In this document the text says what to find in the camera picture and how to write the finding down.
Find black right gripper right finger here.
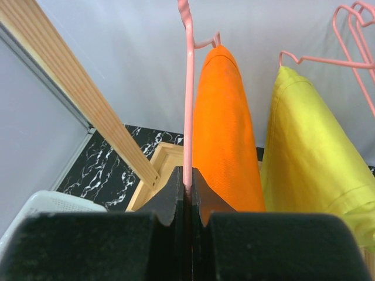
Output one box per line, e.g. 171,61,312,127
191,169,366,280

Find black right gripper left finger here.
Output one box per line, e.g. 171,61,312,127
1,167,185,280

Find orange trousers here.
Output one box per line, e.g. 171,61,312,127
192,45,266,212

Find pink wire hanger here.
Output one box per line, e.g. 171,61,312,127
332,1,374,72
178,0,221,197

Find yellow-green trousers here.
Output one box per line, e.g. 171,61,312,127
261,66,374,251

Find pink hanger holding green trousers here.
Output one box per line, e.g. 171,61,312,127
278,50,375,116

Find white plastic basket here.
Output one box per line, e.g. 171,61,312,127
1,190,107,256

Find wooden clothes rack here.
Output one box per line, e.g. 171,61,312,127
1,1,184,211

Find pink empty wire hanger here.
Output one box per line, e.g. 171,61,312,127
332,1,374,72

